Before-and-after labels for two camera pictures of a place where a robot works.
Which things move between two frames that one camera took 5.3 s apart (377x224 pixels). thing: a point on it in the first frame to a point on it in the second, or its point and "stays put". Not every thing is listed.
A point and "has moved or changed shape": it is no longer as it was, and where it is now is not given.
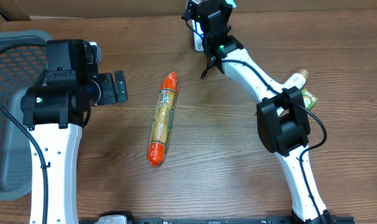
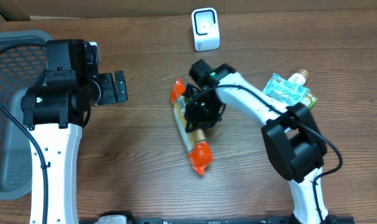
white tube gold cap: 298,79 stays put
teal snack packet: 231,2 has moved or changed shape
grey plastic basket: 12,71 stays put
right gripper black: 227,12 to 202,121
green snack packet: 310,99 stays put
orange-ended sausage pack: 163,119 to 200,155
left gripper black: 111,89 stays put
